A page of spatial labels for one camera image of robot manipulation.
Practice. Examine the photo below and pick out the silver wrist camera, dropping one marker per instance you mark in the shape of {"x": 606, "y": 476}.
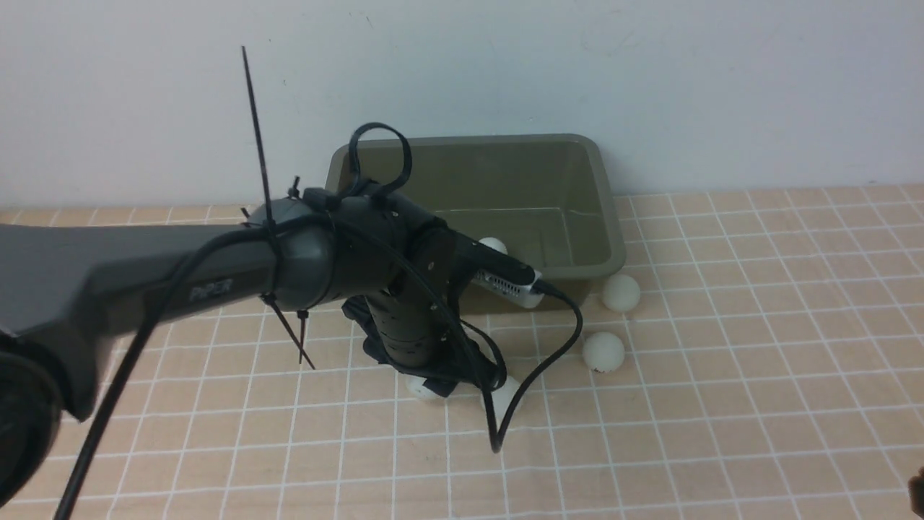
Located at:
{"x": 475, "y": 263}

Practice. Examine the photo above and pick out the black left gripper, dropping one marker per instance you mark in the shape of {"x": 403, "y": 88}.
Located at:
{"x": 416, "y": 339}

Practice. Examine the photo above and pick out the white ball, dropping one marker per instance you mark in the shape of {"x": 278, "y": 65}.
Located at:
{"x": 503, "y": 397}
{"x": 603, "y": 352}
{"x": 416, "y": 386}
{"x": 494, "y": 244}
{"x": 621, "y": 293}

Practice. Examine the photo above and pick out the olive plastic bin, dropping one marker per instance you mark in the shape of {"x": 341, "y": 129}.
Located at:
{"x": 547, "y": 197}

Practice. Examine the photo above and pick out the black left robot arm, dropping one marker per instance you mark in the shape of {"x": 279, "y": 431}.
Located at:
{"x": 79, "y": 304}

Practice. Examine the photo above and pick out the black zip tie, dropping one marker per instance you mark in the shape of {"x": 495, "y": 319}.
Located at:
{"x": 263, "y": 180}

